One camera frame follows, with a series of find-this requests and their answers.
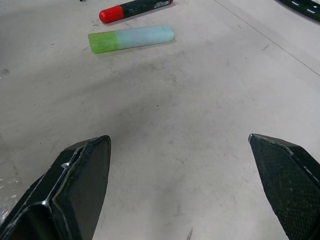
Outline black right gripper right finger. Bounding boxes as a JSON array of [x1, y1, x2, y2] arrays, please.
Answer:
[[247, 133, 320, 240]]

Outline green capped pale blue highlighter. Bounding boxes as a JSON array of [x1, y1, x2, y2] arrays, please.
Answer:
[[87, 24, 175, 55]]

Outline red capped black marker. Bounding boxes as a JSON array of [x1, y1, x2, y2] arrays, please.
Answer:
[[98, 0, 174, 24]]

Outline dark green strap white dashes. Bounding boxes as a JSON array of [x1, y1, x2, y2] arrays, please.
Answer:
[[277, 0, 320, 24]]

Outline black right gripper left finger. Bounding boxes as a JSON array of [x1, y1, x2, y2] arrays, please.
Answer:
[[0, 135, 112, 240]]

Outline clear crinkled plastic wrap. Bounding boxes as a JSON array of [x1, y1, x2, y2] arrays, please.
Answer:
[[0, 174, 23, 227]]

